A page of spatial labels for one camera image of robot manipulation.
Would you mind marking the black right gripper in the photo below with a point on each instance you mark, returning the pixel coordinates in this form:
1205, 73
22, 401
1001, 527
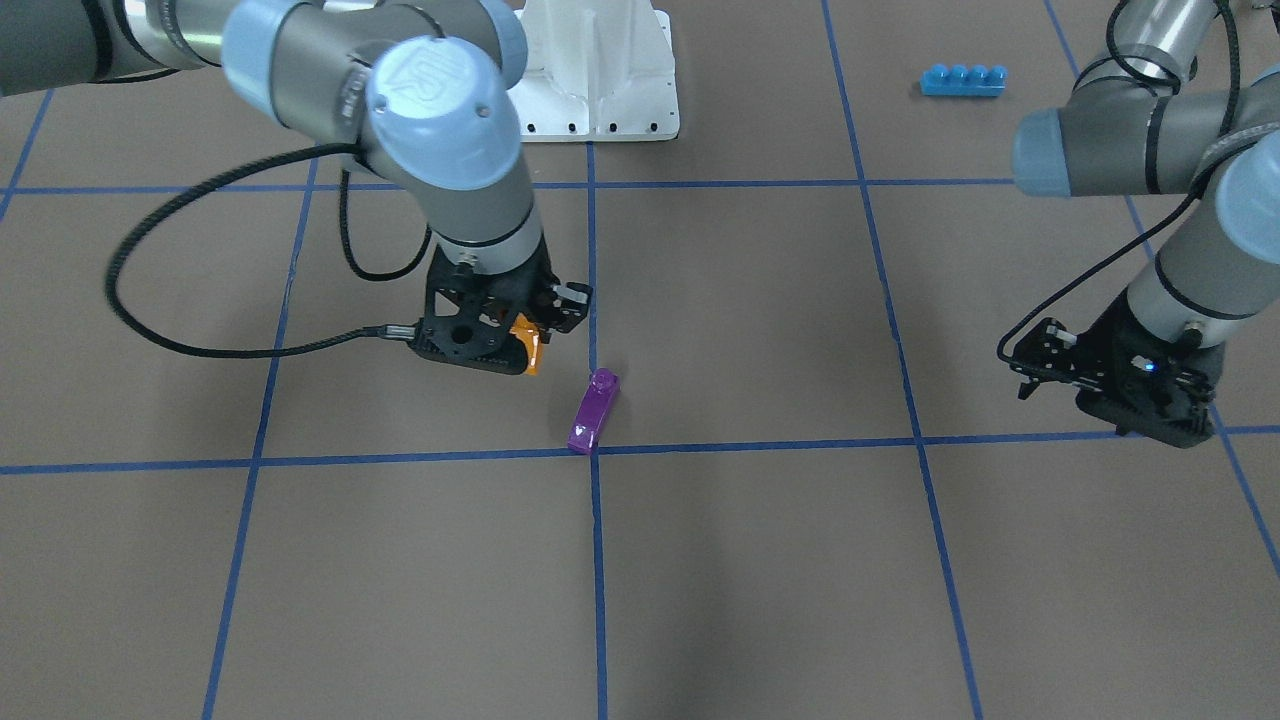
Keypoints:
566, 306

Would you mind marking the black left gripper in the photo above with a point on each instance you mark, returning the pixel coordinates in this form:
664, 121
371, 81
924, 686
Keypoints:
1108, 343

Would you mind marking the orange trapezoid block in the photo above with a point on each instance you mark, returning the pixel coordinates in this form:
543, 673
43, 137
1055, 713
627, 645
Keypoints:
531, 337

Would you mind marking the purple trapezoid block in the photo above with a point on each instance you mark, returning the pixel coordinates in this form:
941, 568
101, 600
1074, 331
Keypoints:
594, 410

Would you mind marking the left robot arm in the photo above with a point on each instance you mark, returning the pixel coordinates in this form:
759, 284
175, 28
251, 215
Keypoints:
1161, 111

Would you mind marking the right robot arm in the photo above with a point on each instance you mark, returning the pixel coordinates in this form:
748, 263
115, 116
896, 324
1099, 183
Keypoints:
413, 92

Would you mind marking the blue tape line crosswise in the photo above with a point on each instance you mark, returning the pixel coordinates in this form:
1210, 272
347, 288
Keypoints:
324, 461

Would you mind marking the long blue four-stud block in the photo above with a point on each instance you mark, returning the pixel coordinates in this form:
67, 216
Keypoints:
959, 80

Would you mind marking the blue tape centre line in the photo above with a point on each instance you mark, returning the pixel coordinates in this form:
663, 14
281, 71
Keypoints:
595, 486

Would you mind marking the blue tape line lengthwise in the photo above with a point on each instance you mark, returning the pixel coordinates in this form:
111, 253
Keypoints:
228, 606
955, 609

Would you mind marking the blue tape far crosswise line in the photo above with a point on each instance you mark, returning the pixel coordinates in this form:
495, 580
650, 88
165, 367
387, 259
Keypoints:
707, 184

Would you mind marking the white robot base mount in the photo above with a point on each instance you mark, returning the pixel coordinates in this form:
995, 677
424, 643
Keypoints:
597, 71

